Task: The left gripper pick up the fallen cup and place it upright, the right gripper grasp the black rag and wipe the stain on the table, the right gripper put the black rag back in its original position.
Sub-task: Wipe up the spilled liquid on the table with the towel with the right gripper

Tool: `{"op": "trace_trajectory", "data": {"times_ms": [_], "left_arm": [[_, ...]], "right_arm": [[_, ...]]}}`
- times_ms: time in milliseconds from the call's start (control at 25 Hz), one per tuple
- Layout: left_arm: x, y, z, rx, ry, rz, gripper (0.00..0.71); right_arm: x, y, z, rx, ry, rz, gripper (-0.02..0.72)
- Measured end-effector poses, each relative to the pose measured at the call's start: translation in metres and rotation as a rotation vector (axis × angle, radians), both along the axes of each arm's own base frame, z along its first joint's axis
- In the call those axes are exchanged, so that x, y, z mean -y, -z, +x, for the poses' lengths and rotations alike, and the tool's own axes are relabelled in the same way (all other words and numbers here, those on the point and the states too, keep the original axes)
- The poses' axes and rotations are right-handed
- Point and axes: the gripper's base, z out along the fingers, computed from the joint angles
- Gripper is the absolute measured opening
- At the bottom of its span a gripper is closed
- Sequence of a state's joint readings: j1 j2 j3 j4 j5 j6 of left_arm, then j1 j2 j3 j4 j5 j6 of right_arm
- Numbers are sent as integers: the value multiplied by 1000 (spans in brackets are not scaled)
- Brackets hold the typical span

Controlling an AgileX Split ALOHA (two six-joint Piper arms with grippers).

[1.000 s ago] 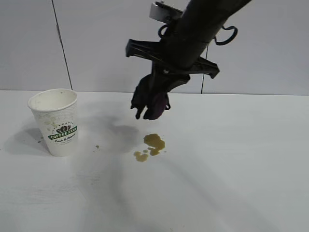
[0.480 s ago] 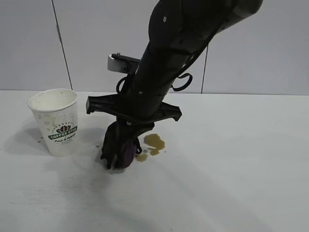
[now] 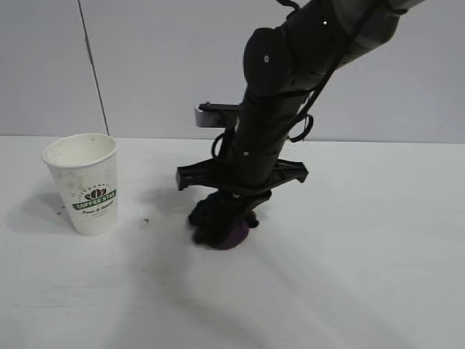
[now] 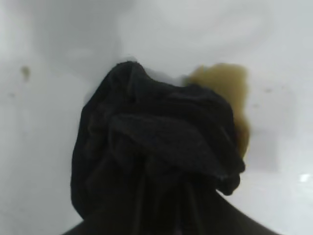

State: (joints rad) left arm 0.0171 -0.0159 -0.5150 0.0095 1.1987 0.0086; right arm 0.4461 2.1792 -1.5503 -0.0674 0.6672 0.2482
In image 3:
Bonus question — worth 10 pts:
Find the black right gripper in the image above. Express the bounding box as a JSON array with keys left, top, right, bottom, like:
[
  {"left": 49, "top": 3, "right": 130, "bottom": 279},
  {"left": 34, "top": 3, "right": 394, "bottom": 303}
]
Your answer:
[{"left": 177, "top": 151, "right": 310, "bottom": 221}]

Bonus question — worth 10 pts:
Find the black and purple cloth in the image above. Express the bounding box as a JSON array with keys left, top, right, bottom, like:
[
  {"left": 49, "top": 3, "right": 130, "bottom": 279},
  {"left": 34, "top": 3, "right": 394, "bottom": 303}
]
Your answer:
[{"left": 187, "top": 191, "right": 261, "bottom": 251}]

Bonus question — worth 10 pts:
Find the white paper coffee cup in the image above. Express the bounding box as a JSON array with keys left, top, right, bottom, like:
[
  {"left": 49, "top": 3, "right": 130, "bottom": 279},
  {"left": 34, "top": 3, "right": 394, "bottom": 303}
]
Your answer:
[{"left": 41, "top": 133, "right": 119, "bottom": 237}]

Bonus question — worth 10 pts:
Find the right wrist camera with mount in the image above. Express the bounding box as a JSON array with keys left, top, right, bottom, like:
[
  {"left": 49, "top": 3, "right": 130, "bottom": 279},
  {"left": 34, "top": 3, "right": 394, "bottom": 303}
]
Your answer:
[{"left": 194, "top": 102, "right": 243, "bottom": 129}]

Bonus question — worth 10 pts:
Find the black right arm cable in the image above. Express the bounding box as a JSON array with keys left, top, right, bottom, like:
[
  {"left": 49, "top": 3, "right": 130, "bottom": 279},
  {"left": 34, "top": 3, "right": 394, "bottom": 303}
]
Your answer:
[{"left": 286, "top": 0, "right": 386, "bottom": 143}]

